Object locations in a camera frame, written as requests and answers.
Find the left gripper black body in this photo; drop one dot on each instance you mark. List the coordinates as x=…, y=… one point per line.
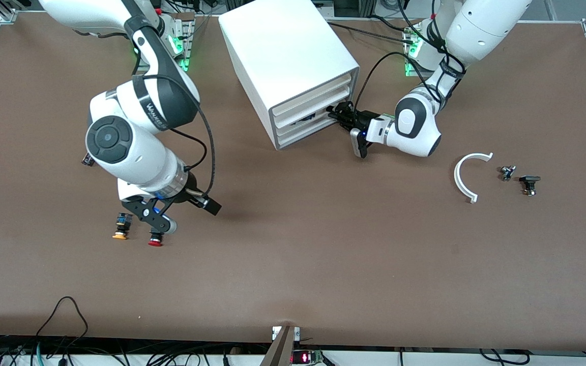
x=360, y=120

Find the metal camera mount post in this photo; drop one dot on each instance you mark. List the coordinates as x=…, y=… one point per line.
x=282, y=348

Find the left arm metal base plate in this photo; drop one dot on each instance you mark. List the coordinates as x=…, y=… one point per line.
x=409, y=68

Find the small grey metal part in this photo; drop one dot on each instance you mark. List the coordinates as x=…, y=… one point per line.
x=506, y=173

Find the circuit board with red light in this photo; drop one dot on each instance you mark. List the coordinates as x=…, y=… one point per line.
x=305, y=358

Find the small black terminal block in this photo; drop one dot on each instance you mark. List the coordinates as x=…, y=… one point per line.
x=86, y=161

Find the black knob part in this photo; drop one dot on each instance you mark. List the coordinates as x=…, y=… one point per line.
x=529, y=179

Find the yellow push button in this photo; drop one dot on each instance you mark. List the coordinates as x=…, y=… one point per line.
x=120, y=229

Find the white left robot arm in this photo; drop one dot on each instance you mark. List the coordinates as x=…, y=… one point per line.
x=415, y=127

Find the red push button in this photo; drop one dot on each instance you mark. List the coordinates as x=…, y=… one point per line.
x=155, y=242

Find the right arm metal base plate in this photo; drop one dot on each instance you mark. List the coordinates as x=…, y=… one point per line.
x=187, y=51

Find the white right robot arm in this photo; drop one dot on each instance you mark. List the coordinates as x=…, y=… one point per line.
x=120, y=142

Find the white curved plastic piece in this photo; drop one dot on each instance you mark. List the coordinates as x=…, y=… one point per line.
x=456, y=177

